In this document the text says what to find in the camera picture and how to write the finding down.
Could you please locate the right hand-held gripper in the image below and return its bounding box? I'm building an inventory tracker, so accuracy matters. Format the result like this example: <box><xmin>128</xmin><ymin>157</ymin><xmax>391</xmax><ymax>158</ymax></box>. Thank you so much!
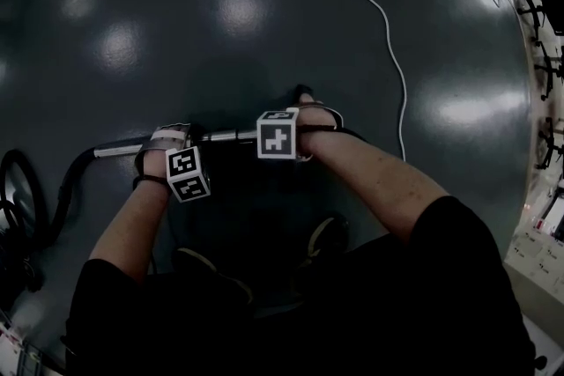
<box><xmin>256</xmin><ymin>84</ymin><xmax>315</xmax><ymax>160</ymax></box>

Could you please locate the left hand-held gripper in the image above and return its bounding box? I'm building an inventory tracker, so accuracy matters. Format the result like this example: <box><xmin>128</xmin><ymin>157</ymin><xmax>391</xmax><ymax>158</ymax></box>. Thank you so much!
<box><xmin>149</xmin><ymin>123</ymin><xmax>212</xmax><ymax>204</ymax></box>

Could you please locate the silver vacuum cleaner wand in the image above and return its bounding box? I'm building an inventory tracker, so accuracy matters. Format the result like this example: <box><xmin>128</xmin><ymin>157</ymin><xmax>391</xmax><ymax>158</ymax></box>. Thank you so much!
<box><xmin>93</xmin><ymin>126</ymin><xmax>259</xmax><ymax>159</ymax></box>

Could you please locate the person's left forearm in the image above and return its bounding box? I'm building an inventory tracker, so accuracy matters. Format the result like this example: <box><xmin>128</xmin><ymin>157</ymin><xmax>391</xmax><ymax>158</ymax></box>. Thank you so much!
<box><xmin>89</xmin><ymin>176</ymin><xmax>172</xmax><ymax>284</ymax></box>

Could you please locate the person's right forearm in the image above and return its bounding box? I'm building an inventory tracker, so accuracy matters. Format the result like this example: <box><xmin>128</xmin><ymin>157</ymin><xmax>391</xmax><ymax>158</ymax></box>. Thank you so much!
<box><xmin>301</xmin><ymin>135</ymin><xmax>451</xmax><ymax>247</ymax></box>

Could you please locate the black vacuum cleaner body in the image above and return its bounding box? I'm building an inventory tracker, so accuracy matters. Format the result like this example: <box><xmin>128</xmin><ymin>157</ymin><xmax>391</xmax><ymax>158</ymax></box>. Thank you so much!
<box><xmin>0</xmin><ymin>197</ymin><xmax>45</xmax><ymax>310</ymax></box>

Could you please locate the person's right hand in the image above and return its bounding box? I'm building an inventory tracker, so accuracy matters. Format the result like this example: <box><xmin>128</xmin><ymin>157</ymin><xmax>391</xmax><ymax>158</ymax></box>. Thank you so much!
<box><xmin>293</xmin><ymin>100</ymin><xmax>344</xmax><ymax>159</ymax></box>

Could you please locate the person's left hand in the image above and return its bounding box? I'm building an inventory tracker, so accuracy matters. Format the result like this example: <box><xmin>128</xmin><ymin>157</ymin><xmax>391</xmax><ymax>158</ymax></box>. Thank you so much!
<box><xmin>134</xmin><ymin>146</ymin><xmax>169</xmax><ymax>181</ymax></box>

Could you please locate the black wristband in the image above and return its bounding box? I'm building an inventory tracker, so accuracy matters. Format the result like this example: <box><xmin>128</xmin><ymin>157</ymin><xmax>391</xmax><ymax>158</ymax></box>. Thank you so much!
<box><xmin>131</xmin><ymin>173</ymin><xmax>171</xmax><ymax>191</ymax></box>

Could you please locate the person's left black shoe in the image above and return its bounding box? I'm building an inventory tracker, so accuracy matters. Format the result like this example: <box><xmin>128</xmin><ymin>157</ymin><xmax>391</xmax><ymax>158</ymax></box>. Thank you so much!
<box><xmin>173</xmin><ymin>246</ymin><xmax>256</xmax><ymax>306</ymax></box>

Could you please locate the person's black shoe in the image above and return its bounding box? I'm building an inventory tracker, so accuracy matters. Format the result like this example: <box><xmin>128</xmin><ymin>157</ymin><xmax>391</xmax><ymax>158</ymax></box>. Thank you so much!
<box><xmin>173</xmin><ymin>246</ymin><xmax>256</xmax><ymax>306</ymax></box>
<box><xmin>302</xmin><ymin>214</ymin><xmax>353</xmax><ymax>269</ymax></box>

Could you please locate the person's right black shoe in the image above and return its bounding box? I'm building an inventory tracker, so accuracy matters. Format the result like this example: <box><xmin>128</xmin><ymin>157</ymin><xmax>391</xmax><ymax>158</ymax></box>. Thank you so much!
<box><xmin>302</xmin><ymin>214</ymin><xmax>353</xmax><ymax>269</ymax></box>

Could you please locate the person's black clothing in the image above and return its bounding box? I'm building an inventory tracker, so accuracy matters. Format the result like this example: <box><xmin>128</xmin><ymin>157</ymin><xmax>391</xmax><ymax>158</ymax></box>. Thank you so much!
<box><xmin>63</xmin><ymin>195</ymin><xmax>548</xmax><ymax>376</ymax></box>

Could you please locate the black office chair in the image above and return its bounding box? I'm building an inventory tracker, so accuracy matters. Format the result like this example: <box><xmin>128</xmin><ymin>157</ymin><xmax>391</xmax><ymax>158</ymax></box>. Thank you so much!
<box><xmin>509</xmin><ymin>0</ymin><xmax>564</xmax><ymax>37</ymax></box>
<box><xmin>534</xmin><ymin>115</ymin><xmax>564</xmax><ymax>172</ymax></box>
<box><xmin>531</xmin><ymin>38</ymin><xmax>564</xmax><ymax>103</ymax></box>

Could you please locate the white cable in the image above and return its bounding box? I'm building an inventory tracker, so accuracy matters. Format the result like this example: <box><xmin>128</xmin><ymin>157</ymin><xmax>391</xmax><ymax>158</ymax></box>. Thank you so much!
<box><xmin>205</xmin><ymin>0</ymin><xmax>407</xmax><ymax>163</ymax></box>

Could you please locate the black vacuum hose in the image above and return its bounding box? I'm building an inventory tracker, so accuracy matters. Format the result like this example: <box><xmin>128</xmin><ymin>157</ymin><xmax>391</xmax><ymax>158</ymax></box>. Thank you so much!
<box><xmin>0</xmin><ymin>147</ymin><xmax>100</xmax><ymax>253</ymax></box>

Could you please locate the white wire rack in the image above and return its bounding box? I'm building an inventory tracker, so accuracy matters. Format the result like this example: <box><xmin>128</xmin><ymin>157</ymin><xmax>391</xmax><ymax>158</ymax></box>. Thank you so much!
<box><xmin>0</xmin><ymin>306</ymin><xmax>52</xmax><ymax>376</ymax></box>

